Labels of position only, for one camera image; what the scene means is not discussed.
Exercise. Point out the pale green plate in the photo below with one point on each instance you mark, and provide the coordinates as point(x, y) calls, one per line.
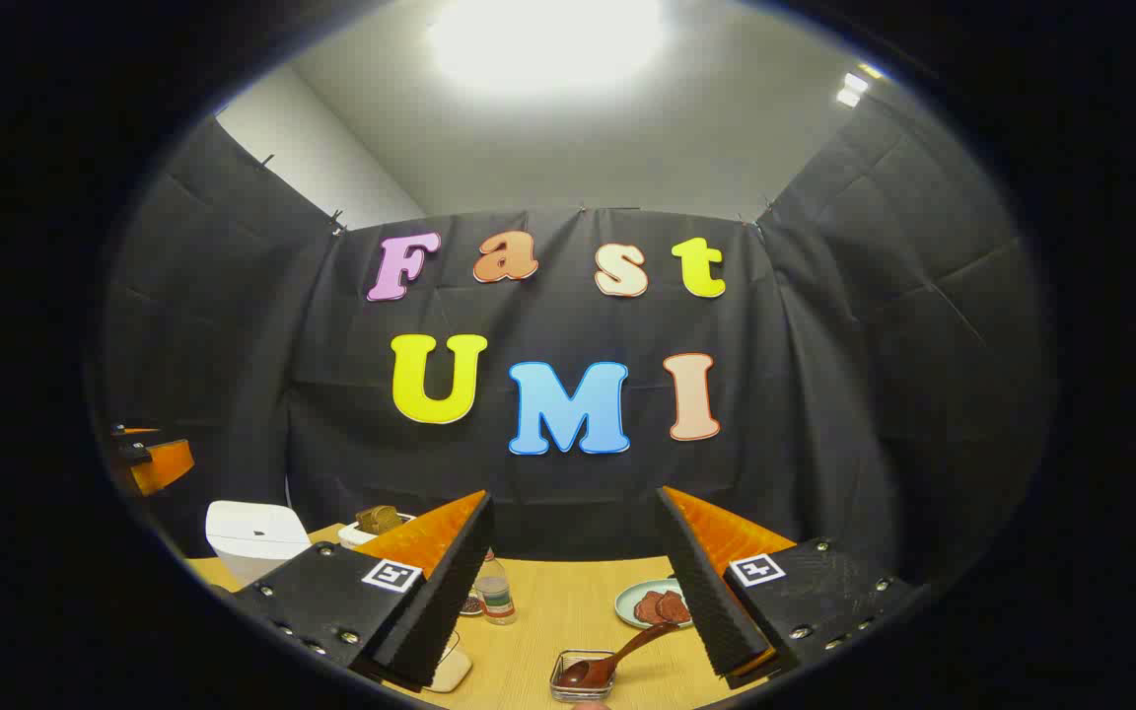
point(627, 597)

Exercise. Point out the brown bread slice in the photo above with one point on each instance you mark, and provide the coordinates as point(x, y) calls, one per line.
point(379, 519)

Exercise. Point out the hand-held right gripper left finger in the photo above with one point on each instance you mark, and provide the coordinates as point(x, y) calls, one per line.
point(435, 592)

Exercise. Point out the white rice pile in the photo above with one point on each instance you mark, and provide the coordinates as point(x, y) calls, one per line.
point(448, 671)

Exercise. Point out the white toaster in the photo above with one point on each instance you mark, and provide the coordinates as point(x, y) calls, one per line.
point(356, 537)

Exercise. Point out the clear plastic bottle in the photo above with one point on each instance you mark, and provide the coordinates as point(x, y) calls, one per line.
point(497, 597)

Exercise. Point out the brown wooden spoon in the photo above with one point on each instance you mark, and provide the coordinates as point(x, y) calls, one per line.
point(593, 671)

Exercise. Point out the white rice cooker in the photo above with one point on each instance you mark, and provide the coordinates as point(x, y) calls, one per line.
point(254, 542)

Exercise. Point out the small ceiling light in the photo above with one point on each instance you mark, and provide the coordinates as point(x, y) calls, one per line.
point(854, 89)

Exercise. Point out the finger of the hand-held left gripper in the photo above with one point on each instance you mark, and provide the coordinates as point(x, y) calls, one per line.
point(166, 463)

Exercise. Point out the clear glass tray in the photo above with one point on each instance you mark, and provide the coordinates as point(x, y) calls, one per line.
point(455, 675)

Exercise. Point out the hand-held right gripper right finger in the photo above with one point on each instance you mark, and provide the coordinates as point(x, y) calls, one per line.
point(711, 602)

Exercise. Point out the ceiling light panel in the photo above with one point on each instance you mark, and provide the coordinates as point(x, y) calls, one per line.
point(548, 39)

